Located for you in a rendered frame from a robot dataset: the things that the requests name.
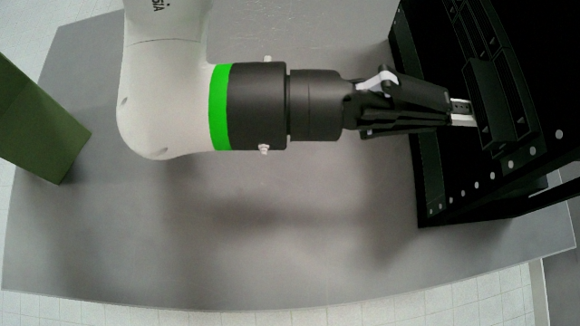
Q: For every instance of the black server rack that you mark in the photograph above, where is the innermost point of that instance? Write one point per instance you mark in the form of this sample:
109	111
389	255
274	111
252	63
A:
531	70

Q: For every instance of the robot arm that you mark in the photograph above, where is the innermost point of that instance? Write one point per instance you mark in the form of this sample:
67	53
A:
172	102

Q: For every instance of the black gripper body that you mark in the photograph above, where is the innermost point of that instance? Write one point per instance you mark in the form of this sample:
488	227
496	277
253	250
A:
322	103

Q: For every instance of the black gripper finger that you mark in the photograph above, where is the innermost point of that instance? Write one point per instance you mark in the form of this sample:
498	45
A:
370	129
406	90

